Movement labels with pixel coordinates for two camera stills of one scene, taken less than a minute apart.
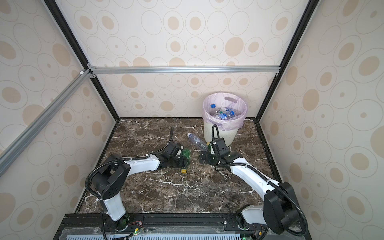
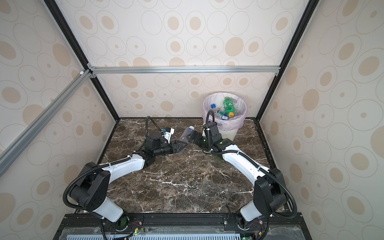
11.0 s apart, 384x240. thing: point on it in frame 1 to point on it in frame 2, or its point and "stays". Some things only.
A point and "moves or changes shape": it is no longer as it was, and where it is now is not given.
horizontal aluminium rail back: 183,70 stays
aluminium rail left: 16,148 stays
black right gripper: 208,154 to 199,135
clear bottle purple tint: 197,142 moves or changes shape
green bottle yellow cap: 185,159 to 229,106
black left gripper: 182,164 to 174,147
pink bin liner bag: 233,101 stays
